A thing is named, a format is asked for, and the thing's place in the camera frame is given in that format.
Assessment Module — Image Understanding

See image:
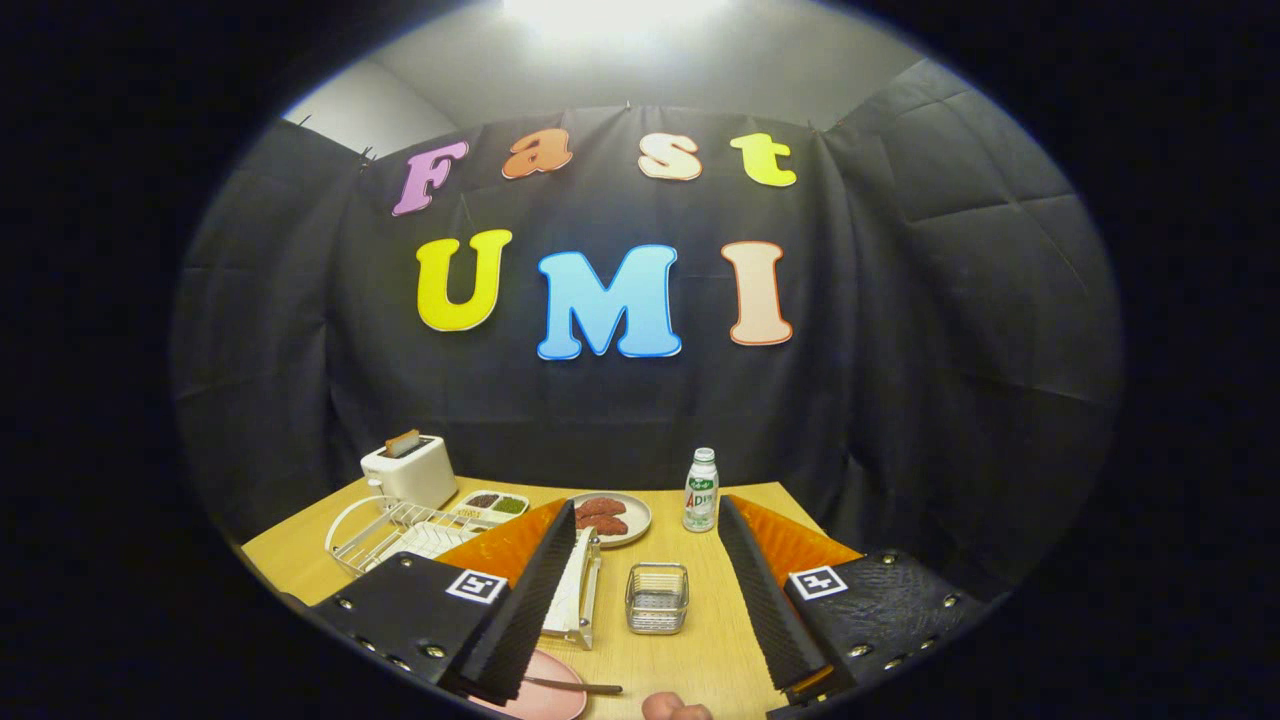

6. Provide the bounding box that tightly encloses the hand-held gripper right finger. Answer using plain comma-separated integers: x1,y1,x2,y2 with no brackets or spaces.
717,494,991,706

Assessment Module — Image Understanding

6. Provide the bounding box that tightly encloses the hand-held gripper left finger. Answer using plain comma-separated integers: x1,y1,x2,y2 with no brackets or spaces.
310,499,579,706

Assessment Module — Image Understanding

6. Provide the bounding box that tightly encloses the beige round plate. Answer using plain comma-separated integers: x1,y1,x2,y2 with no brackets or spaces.
565,491,653,549

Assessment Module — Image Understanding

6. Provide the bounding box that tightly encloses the white drink bottle green label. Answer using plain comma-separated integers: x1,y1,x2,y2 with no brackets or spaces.
683,447,720,533

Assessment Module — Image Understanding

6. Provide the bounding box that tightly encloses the wooden-handled spoon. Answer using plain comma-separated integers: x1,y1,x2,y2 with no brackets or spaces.
520,675,624,696

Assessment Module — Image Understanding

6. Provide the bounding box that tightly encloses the white toaster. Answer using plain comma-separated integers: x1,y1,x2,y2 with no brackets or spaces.
360,435,459,511

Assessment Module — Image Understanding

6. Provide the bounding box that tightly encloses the white wire dish rack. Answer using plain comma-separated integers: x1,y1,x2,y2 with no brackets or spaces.
325,495,603,651

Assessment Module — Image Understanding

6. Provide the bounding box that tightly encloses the white divided bean tray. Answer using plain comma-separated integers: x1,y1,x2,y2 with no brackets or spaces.
450,489,531,526

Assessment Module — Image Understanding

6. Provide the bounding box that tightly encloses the pink plate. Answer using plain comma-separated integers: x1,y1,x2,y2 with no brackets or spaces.
470,648,589,720

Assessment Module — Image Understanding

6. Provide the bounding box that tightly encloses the ceiling light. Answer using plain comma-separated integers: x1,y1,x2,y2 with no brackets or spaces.
500,0,731,46

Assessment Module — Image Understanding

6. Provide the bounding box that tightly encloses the small metal wire basket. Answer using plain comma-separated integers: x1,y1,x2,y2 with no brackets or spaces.
625,562,691,636

